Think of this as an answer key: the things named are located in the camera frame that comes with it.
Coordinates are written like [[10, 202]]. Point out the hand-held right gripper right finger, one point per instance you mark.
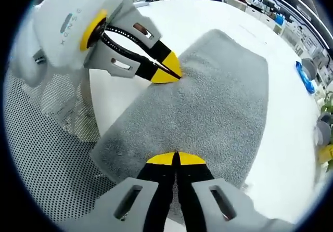
[[197, 190]]

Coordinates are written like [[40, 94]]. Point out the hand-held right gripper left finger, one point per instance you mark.
[[153, 190]]

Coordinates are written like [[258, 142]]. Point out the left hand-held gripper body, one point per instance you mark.
[[59, 26]]

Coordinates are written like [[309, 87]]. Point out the grey towel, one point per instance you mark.
[[208, 107]]

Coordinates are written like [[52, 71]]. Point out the grey mesh chair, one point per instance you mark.
[[46, 151]]

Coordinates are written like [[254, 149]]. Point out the yellow bottle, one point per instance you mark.
[[326, 155]]

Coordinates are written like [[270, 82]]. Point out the small grey cloth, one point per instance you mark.
[[323, 130]]

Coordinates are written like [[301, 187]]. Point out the green potted plant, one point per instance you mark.
[[327, 107]]

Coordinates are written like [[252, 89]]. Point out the blue wipes packet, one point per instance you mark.
[[305, 78]]

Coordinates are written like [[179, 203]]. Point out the dark grey cloth bundle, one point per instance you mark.
[[310, 68]]

